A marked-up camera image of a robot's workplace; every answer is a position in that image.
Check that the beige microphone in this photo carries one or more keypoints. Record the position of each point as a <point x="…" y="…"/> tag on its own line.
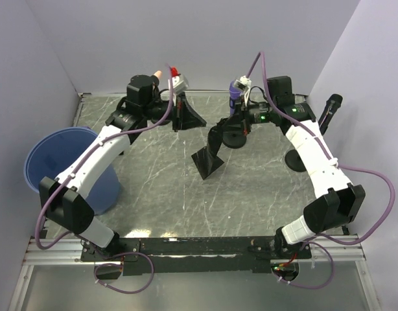
<point x="157" y="74"/>

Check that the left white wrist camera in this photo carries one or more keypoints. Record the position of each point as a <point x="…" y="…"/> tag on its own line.
<point x="178" y="82"/>

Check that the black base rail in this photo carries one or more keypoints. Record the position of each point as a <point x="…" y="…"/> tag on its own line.
<point x="138" y="256"/>

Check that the blue plastic trash bin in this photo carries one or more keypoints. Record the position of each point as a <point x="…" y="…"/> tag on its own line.
<point x="53" y="154"/>

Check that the purple microphone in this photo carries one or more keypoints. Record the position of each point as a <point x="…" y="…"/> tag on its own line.
<point x="234" y="96"/>

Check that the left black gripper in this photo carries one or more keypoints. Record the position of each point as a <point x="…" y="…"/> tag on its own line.
<point x="184" y="116"/>

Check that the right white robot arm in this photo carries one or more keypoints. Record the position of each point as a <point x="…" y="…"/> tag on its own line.
<point x="337" y="200"/>

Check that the black trash bag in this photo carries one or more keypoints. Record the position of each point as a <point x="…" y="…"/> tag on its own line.
<point x="206" y="159"/>

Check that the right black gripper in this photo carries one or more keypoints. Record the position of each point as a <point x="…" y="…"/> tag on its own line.
<point x="241" y="116"/>

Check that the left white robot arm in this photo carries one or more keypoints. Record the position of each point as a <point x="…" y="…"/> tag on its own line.
<point x="63" y="198"/>

